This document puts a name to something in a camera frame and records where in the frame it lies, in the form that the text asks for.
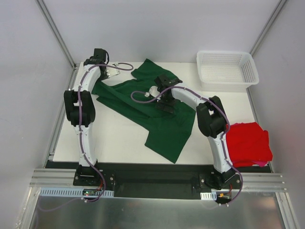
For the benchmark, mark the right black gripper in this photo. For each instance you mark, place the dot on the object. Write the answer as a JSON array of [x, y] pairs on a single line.
[[166, 106]]

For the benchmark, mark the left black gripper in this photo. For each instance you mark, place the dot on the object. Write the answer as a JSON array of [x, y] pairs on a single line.
[[104, 72]]

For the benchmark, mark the green t shirt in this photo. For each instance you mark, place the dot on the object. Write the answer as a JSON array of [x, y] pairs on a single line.
[[168, 132]]

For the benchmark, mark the white plastic basket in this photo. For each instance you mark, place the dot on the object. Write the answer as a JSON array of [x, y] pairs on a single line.
[[226, 71]]

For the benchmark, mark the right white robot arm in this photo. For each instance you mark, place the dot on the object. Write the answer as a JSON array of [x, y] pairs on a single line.
[[212, 123]]

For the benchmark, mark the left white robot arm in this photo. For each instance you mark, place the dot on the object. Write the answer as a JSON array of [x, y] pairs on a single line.
[[79, 107]]

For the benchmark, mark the red folded t shirt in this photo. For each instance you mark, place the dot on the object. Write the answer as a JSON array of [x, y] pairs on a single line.
[[248, 142]]

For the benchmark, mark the pink folded t shirt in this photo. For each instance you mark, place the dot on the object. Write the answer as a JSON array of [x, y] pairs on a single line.
[[260, 163]]

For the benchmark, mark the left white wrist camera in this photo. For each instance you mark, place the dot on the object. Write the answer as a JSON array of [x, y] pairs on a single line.
[[111, 72]]

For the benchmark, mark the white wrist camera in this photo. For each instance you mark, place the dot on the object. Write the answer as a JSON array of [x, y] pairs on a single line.
[[111, 72], [153, 92]]

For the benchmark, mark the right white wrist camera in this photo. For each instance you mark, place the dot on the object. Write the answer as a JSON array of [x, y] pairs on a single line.
[[153, 92]]

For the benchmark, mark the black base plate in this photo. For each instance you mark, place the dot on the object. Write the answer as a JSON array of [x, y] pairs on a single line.
[[93, 177]]

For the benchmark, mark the right white cable duct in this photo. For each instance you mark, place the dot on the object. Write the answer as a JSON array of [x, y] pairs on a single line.
[[208, 195]]

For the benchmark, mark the white cable duct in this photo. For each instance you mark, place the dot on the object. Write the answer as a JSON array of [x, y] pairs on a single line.
[[74, 192], [208, 195]]

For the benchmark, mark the aluminium frame rail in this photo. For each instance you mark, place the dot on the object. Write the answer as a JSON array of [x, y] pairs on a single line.
[[251, 182]]

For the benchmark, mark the left white cable duct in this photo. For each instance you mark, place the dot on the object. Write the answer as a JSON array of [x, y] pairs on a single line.
[[74, 192]]

